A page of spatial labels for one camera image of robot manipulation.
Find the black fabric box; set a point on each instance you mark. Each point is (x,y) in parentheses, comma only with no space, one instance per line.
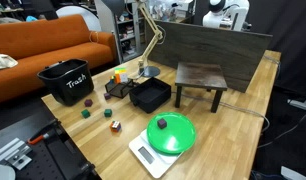
(149,95)

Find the orange sofa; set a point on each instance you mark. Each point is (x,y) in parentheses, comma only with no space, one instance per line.
(43,50)

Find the green plastic plate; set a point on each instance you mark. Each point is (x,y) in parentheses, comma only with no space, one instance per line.
(174,135)

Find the black trash bin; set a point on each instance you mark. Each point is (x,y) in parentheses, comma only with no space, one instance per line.
(64,85)

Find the aluminium extrusion bracket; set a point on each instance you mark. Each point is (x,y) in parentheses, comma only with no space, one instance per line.
(13,155)

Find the small Rubik's cube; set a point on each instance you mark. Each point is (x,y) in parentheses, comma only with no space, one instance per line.
(115,126)

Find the white kitchen scale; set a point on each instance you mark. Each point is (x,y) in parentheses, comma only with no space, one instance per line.
(149,156)

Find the wooden desk lamp grey shade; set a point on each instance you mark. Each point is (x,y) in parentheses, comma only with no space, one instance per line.
(152,41)

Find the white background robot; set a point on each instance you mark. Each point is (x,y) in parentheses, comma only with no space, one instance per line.
(223,15)

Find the green cube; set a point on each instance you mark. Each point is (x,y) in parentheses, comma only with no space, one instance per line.
(85,113)
(108,112)

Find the black mesh tray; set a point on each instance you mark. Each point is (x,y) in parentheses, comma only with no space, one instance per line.
(118,90)

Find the purple cube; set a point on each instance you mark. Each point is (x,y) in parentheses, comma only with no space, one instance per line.
(162,123)
(107,96)
(88,102)

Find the grey storage shelf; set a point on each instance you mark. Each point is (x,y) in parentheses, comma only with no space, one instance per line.
(129,30)

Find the small multicoloured toy cube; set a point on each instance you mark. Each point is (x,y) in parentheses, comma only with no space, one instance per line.
(112,79)

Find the white cloth bag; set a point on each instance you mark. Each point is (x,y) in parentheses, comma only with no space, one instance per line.
(3,61)

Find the small dark wooden stool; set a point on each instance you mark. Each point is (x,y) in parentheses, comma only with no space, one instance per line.
(199,76)

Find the dark wooden back panel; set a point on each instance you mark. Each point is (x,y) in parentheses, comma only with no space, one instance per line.
(213,46)

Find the white round panel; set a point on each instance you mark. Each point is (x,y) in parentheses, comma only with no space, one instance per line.
(89,16)

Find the black breadboard base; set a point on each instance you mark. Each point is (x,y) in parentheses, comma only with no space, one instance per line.
(53,156)

